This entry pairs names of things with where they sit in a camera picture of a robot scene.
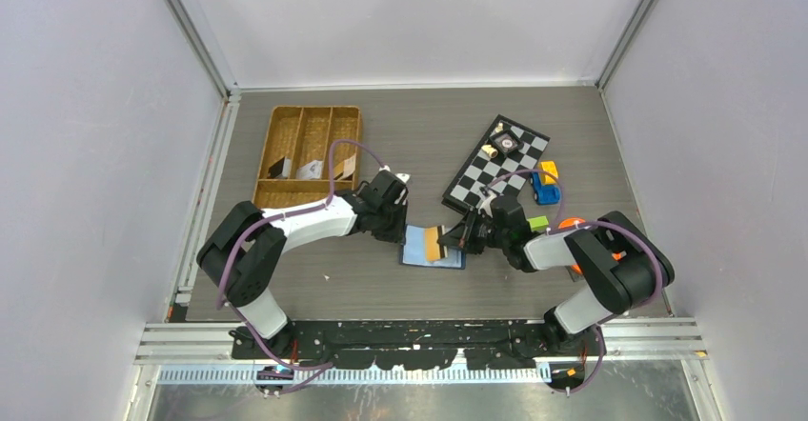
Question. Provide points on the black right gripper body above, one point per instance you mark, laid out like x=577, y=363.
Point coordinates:
x=486, y=233

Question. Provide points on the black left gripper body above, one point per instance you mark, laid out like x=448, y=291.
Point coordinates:
x=390, y=227

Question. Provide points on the tan credit card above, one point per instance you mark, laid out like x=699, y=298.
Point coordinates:
x=433, y=249

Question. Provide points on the blue card holder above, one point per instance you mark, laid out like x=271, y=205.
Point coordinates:
x=412, y=252

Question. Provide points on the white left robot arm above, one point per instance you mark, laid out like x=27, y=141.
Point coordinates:
x=242, y=253

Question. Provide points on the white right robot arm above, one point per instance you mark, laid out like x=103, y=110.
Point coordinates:
x=622, y=268

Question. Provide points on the white credit card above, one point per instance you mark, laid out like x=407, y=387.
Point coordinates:
x=310, y=171

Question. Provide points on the black credit card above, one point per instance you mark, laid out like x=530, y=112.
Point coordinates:
x=280, y=169

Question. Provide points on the green toy block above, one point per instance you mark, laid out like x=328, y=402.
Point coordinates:
x=538, y=223

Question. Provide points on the blue yellow toy car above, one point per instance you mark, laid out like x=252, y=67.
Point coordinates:
x=546, y=189

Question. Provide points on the black white chessboard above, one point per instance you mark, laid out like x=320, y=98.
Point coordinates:
x=466, y=189

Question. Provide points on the woven bamboo cutlery tray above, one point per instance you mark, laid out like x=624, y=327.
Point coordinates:
x=304, y=134

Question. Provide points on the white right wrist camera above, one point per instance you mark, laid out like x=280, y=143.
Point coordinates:
x=485, y=205

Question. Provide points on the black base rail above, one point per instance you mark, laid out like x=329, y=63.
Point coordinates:
x=416, y=345

